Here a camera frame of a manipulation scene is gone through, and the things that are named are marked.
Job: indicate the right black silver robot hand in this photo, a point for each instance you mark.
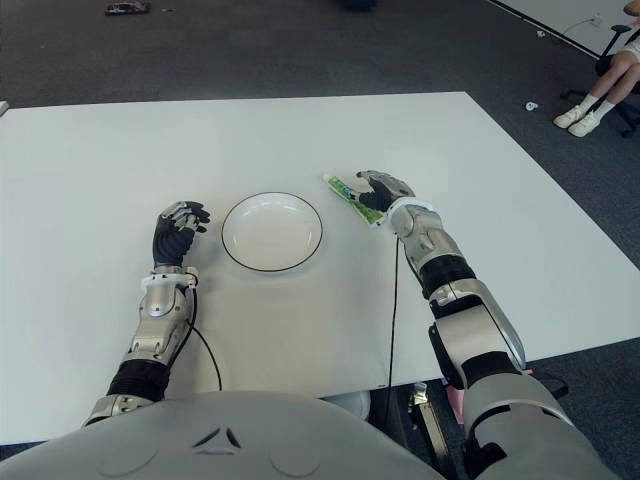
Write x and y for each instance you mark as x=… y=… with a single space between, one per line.
x=382 y=192

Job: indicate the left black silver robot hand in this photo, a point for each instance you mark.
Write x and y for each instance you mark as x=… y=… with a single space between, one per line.
x=170 y=245

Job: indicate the green white toothpaste tube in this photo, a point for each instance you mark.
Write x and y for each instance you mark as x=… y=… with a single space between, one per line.
x=342 y=189

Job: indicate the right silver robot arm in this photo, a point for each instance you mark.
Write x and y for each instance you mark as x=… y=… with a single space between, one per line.
x=490 y=320

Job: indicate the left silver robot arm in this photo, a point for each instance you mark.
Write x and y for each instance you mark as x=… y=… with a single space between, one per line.
x=160 y=305

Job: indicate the white plate black rim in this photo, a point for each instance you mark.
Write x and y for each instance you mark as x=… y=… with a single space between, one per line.
x=272 y=232

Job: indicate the grey robot torso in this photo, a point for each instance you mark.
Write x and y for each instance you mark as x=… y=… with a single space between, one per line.
x=200 y=440

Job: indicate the white neighbouring table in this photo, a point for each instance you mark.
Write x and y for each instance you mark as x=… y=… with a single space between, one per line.
x=565 y=15

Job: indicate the seated person white sneakers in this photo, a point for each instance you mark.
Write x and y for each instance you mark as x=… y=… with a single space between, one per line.
x=612 y=70

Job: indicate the black office chair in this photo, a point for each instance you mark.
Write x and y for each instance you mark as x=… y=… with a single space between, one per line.
x=616 y=37

